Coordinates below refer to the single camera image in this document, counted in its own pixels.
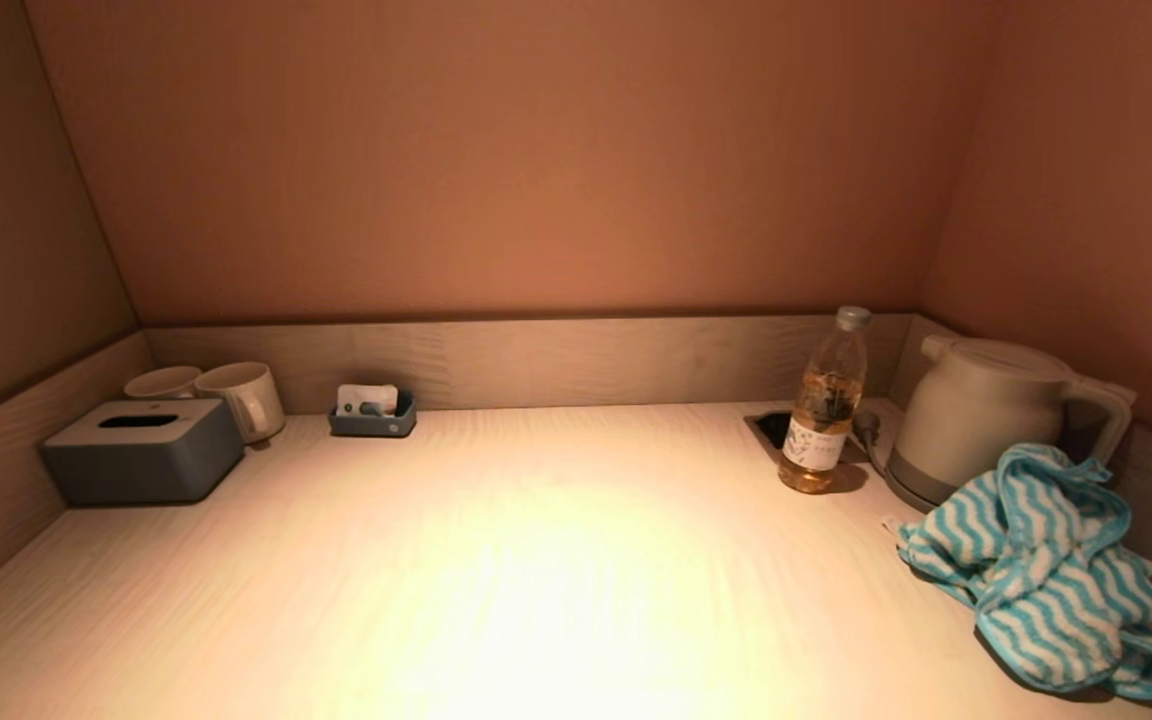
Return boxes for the white sachets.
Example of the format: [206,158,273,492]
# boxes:
[337,385,400,418]

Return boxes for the clear bottle amber drink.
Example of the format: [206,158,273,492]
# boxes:
[778,306,872,495]

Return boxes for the small grey tray holder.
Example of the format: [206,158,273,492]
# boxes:
[328,389,418,439]

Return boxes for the white mug without visible handle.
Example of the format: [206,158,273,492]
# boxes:
[124,366,205,401]

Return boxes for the white electric kettle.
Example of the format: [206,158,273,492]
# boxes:
[888,335,1136,504]

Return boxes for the grey kettle base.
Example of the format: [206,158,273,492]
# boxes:
[881,462,949,514]

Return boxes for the blue white striped cloth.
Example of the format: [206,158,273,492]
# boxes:
[883,443,1152,701]

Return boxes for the white mug with handle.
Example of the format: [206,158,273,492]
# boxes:
[195,362,288,446]

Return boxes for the grey kettle power cord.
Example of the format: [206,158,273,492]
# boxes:
[851,408,889,477]

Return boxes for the grey tissue box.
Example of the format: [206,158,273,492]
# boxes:
[43,399,247,506]

